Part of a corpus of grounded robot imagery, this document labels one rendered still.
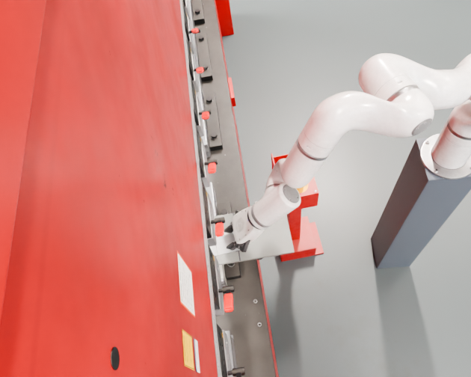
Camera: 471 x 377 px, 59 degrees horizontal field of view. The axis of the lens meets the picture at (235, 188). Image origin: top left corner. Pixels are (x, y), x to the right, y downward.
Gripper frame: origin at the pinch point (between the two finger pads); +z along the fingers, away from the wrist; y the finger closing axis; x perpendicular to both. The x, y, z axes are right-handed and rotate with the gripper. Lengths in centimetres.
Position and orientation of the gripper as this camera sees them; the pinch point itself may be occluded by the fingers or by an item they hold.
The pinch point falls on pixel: (231, 238)
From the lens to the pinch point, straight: 142.0
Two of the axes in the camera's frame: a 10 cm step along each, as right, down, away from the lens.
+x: 8.2, 1.7, 5.4
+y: 1.5, 8.6, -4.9
